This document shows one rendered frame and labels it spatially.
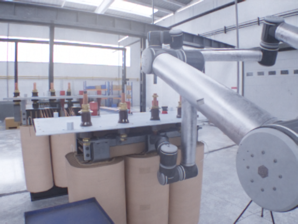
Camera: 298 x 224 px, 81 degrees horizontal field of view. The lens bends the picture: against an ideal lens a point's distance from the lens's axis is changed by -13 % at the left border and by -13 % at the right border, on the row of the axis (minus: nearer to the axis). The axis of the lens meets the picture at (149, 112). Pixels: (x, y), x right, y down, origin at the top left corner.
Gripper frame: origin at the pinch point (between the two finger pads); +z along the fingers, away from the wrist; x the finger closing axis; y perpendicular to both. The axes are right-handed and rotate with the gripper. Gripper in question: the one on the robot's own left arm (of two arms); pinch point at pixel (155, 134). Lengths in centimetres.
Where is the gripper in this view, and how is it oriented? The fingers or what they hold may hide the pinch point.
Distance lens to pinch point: 156.8
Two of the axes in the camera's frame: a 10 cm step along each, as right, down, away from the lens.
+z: -2.2, -2.9, 9.3
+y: 0.5, -9.6, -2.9
